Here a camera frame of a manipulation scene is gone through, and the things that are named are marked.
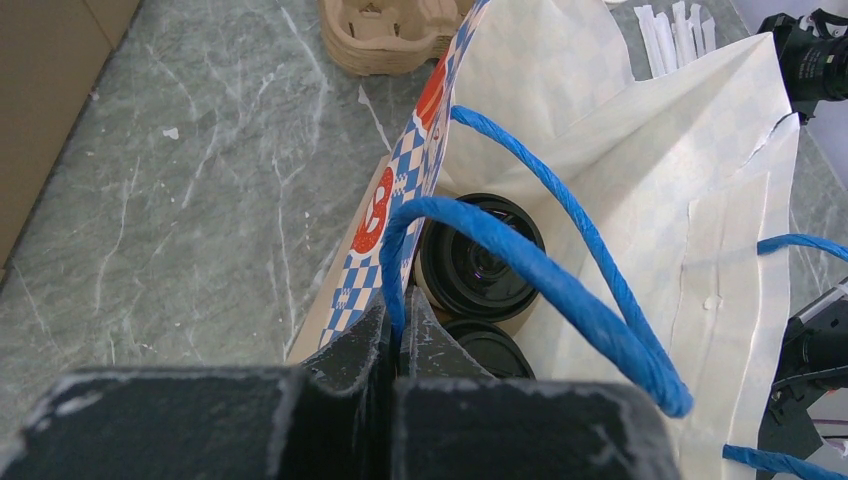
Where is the blue checkered paper bag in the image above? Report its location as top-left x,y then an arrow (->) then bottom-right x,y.
290,1 -> 800,479

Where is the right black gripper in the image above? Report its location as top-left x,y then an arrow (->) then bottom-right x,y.
758,8 -> 847,123

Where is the bundle of white straws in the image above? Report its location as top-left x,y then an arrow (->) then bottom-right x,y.
633,1 -> 717,78

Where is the brown cardboard cup carrier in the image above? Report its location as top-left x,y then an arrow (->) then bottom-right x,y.
318,0 -> 474,76

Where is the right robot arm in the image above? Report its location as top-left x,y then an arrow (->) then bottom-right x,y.
758,8 -> 847,460

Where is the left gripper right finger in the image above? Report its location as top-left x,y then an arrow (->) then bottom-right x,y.
390,287 -> 680,479

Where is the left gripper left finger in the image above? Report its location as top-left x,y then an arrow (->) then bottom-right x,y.
1,298 -> 391,479

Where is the tan plastic toolbox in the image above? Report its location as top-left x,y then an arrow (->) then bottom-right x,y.
1,0 -> 138,259

